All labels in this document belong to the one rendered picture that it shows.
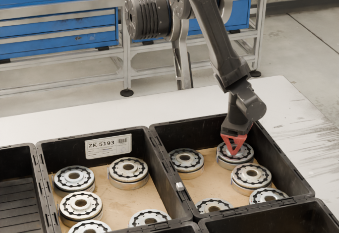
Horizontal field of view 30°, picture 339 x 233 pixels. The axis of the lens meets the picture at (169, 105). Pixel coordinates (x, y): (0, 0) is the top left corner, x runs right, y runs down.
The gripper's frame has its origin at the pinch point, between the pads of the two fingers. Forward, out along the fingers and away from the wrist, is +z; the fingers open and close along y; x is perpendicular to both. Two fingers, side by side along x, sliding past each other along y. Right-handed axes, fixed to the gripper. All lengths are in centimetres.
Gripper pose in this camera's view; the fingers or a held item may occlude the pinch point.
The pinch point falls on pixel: (235, 147)
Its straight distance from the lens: 173.3
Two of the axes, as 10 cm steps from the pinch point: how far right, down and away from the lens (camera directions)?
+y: 3.5, -4.8, 8.1
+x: -9.4, -1.9, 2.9
